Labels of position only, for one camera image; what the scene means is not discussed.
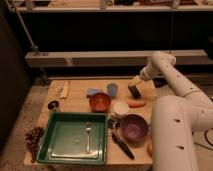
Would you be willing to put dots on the yellow banana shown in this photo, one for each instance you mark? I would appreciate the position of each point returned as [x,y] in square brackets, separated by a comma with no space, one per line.
[65,90]

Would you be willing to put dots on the white cup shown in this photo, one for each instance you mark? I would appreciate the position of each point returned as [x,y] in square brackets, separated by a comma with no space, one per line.
[120,109]

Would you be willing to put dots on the blue sponge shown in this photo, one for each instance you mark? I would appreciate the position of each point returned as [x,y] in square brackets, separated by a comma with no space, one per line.
[92,91]

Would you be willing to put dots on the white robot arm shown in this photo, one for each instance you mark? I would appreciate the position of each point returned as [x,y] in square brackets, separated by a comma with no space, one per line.
[175,117]

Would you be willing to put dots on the silver fork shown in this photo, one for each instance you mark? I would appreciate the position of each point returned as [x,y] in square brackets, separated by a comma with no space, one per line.
[88,130]

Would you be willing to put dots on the green tray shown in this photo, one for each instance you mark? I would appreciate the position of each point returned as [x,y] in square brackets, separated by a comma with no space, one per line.
[65,139]

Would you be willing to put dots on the blue plastic cup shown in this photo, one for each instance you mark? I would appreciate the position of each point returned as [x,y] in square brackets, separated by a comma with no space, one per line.
[112,89]

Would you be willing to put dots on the bunch of dark grapes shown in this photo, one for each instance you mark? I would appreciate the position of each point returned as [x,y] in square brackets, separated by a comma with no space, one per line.
[32,141]

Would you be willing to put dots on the small black round tin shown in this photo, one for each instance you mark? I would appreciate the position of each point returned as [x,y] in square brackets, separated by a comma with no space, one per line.
[53,105]

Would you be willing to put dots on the metal diagonal pole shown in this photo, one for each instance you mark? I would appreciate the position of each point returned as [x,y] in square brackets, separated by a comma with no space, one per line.
[34,47]

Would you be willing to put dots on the metal spoon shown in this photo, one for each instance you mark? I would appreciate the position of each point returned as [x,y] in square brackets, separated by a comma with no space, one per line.
[115,127]

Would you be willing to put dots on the red bowl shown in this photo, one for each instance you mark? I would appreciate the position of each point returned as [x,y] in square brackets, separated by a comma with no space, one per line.
[99,102]

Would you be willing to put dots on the black eraser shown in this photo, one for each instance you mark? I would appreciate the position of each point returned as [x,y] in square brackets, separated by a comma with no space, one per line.
[134,92]

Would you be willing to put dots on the purple bowl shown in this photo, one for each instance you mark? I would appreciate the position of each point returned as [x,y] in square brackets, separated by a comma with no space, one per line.
[134,128]

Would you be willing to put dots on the yellow-white gripper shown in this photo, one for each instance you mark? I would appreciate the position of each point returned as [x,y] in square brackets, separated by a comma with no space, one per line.
[135,81]

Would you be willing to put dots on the yellow round fruit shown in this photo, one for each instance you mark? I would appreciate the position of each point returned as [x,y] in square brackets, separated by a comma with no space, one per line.
[149,149]

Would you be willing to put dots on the wooden shelf beam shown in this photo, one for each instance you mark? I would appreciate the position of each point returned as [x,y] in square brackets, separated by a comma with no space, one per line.
[110,58]

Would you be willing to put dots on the orange carrot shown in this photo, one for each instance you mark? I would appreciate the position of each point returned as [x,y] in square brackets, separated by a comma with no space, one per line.
[136,104]

